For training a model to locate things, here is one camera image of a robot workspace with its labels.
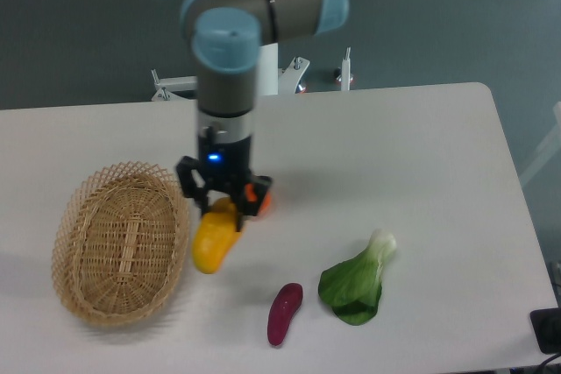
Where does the black device at table edge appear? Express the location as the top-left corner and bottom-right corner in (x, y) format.
(529, 307), (560, 355)

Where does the woven wicker basket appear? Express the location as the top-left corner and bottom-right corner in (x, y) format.
(52, 162), (190, 327)

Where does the purple sweet potato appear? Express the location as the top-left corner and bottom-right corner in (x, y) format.
(266, 283), (303, 347)

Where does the orange tangerine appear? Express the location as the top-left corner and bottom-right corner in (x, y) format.
(245, 184), (272, 219)

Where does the white frame at right edge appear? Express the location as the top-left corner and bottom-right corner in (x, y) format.
(519, 102), (560, 188)

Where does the yellow mango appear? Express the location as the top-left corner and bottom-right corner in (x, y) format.
(192, 197), (241, 274)

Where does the green bok choy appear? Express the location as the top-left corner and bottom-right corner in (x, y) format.
(317, 229), (397, 326)

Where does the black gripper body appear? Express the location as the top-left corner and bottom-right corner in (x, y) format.
(195, 126), (252, 200)

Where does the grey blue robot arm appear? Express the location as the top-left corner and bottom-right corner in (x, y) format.
(176, 0), (350, 230)

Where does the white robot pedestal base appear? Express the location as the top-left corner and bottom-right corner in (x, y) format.
(151, 44), (354, 102)

